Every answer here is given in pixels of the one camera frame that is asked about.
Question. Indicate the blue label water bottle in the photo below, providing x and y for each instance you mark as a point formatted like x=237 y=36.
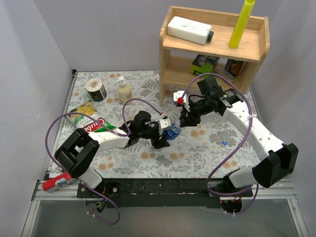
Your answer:
x=171 y=134

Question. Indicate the yellow plastic tube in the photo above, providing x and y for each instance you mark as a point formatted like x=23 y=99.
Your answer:
x=241 y=24

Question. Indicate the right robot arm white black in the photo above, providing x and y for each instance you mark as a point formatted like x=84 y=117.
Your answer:
x=277 y=159

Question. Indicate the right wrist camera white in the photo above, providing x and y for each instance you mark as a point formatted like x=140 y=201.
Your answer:
x=181 y=99

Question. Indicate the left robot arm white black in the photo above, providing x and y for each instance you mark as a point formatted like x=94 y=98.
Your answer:
x=77 y=152

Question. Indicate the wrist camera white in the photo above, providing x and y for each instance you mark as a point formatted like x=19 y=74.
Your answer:
x=164 y=124
x=181 y=99

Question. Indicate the floral patterned table mat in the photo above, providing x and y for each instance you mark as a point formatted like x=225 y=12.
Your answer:
x=196 y=153

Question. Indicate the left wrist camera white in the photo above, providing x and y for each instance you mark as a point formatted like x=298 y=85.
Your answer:
x=164 y=124

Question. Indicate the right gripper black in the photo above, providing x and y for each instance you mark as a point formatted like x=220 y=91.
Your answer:
x=187 y=114

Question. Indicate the beige pump soap bottle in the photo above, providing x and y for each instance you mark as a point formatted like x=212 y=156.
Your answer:
x=124 y=90

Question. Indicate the white rectangular plastic jug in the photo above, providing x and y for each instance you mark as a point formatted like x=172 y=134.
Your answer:
x=190 y=30

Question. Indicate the clear plastic bottle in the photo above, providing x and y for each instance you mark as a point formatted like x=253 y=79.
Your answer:
x=128 y=114

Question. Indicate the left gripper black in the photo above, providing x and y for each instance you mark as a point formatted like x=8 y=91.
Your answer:
x=157 y=136

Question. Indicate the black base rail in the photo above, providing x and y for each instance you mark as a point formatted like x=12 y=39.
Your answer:
x=150 y=192

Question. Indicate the blue bottle cap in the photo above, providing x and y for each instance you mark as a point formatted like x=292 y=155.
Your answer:
x=177 y=129
x=224 y=143

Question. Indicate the green black small box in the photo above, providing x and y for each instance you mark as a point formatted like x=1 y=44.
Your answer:
x=203 y=64

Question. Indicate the red white small carton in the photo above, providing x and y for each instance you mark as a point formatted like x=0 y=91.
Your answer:
x=57 y=182

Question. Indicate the aluminium frame rail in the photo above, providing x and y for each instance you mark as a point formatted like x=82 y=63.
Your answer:
x=281 y=190

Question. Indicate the green Chuba cassava chips bag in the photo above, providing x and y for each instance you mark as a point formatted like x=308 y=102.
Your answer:
x=88 y=125

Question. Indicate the wooden two-tier shelf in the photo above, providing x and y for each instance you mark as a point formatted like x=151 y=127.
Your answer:
x=253 y=48

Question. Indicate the black orange small box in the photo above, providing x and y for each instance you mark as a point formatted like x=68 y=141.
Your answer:
x=233 y=67

